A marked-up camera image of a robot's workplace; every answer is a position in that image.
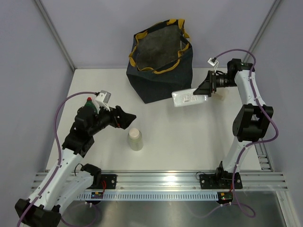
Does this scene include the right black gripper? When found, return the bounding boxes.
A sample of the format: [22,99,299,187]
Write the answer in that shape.
[194,71,237,96]

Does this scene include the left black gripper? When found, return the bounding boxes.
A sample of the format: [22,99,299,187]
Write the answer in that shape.
[88,102,136,136]

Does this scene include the cream bottle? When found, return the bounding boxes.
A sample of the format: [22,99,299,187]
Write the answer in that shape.
[216,94,226,101]

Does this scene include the clear bottle black cap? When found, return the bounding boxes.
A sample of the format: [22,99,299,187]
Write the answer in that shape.
[171,88,208,107]

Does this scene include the clear bottle beige cap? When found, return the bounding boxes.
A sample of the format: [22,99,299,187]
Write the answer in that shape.
[127,128,143,151]

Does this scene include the green bottle red cap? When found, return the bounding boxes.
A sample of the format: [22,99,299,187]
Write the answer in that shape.
[84,97,99,114]

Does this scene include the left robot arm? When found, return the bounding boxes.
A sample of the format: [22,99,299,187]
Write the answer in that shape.
[15,106,136,227]

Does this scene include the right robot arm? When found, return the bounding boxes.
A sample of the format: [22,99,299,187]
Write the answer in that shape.
[193,59,274,190]

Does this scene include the dark denim canvas bag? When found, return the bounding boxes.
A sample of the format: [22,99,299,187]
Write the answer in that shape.
[126,19,193,104]

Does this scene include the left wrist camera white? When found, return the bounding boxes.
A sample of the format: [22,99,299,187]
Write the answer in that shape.
[95,90,111,111]

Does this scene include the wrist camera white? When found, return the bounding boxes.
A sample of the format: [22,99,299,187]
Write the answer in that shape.
[207,57,219,72]
[95,90,111,111]

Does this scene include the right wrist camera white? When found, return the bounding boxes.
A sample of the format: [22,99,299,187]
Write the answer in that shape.
[207,57,219,72]

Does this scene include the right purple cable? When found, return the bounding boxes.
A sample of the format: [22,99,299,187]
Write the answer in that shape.
[191,48,279,218]

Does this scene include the purple cable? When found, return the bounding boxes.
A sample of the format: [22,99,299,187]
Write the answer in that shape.
[18,91,102,227]
[191,48,279,218]

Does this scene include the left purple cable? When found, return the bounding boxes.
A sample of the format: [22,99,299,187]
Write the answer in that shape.
[18,91,102,227]

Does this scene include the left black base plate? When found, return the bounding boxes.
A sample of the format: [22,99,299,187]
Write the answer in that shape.
[90,174,117,190]

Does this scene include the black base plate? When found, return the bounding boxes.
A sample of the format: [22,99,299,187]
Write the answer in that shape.
[199,173,232,190]
[90,174,117,190]

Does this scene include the white slotted cable duct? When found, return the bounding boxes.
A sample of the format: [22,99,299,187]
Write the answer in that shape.
[75,192,219,201]

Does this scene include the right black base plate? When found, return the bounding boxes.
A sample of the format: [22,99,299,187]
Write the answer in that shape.
[199,173,232,190]

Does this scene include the right aluminium frame post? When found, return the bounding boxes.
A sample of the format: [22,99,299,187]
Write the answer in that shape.
[248,0,284,53]

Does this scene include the aluminium frame post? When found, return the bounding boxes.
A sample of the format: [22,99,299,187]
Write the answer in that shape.
[33,0,76,72]
[248,0,284,53]

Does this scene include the left aluminium frame post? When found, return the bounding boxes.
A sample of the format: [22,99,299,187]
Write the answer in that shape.
[33,0,76,72]

